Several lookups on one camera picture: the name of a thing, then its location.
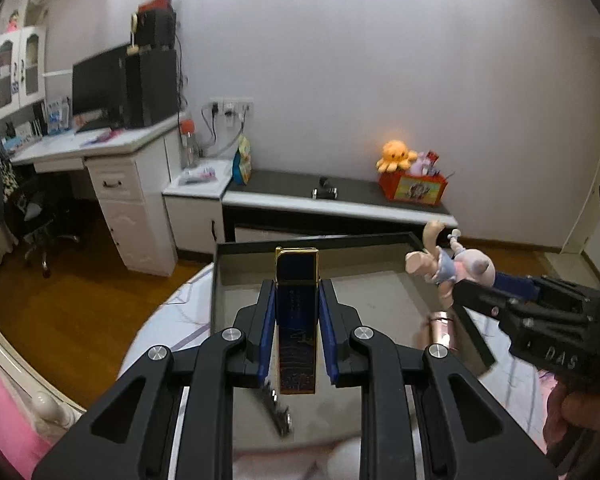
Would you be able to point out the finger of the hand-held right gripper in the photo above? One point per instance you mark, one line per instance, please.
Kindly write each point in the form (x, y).
(480, 297)
(517, 287)

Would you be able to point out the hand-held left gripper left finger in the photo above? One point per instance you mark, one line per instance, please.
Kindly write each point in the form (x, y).
(266, 330)

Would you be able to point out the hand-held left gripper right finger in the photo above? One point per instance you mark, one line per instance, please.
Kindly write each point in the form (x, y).
(327, 330)

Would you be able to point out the small doll figurine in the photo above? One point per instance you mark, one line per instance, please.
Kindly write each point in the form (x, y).
(467, 265)

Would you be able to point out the blue and gold rectangular box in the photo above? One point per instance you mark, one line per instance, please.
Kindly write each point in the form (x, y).
(295, 280)

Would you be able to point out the dark green storage box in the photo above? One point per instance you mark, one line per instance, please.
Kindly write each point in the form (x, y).
(380, 290)

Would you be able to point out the person's right hand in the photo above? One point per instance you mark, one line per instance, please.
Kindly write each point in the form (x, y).
(575, 410)

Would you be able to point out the rose gold tube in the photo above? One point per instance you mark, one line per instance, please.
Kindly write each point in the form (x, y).
(442, 332)

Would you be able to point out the black hair clip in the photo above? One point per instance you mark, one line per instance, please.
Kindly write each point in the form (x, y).
(280, 415)

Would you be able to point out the white patterned bedsheet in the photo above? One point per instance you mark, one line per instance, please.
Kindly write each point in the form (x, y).
(180, 320)

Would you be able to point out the red toy box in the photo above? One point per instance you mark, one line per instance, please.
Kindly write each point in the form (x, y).
(415, 189)

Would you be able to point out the low white cabinet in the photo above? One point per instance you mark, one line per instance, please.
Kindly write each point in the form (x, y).
(195, 220)

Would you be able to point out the small black metal dumbbell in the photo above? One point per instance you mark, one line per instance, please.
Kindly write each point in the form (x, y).
(325, 193)

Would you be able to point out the purple plush toy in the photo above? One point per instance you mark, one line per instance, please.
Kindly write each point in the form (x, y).
(422, 166)

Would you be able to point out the red card packet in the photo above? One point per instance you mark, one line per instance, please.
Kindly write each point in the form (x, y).
(432, 156)

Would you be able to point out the dark-topped low bench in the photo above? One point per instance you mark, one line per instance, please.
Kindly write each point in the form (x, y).
(290, 182)

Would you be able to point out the orange octopus plush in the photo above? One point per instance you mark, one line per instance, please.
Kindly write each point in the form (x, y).
(396, 154)

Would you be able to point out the colourful snack bag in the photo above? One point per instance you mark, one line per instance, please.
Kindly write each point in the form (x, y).
(242, 162)

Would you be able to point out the pink plastic packet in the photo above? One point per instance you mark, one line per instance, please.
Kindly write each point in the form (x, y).
(197, 175)

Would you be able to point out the white desk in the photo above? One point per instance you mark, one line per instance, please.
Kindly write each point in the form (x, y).
(130, 220)

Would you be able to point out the orange-capped water bottle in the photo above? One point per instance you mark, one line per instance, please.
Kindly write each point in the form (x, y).
(189, 147)

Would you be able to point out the pink papers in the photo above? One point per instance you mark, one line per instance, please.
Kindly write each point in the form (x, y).
(100, 137)

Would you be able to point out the black office chair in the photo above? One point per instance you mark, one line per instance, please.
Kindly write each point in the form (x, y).
(35, 210)

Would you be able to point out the black computer tower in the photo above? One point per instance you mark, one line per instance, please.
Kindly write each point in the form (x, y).
(152, 90)

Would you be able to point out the black keyboard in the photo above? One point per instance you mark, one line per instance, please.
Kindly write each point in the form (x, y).
(95, 125)

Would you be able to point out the black computer monitor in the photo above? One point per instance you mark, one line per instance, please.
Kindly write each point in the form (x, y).
(97, 82)

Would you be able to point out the blue white packet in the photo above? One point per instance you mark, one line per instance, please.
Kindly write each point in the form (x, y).
(57, 115)

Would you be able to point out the black speaker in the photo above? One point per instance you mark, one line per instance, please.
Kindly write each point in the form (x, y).
(155, 30)

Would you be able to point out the cream desk ornament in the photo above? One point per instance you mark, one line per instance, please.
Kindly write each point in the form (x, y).
(134, 30)

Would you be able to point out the pink plush toy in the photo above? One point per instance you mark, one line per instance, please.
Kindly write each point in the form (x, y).
(14, 21)

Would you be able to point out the white wall outlet strip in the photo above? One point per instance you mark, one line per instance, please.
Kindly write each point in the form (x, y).
(230, 106)

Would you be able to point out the white bed frame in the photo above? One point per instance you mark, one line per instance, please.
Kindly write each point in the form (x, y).
(45, 405)

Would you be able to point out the white wall cabinet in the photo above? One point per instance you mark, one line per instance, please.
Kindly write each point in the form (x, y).
(19, 102)

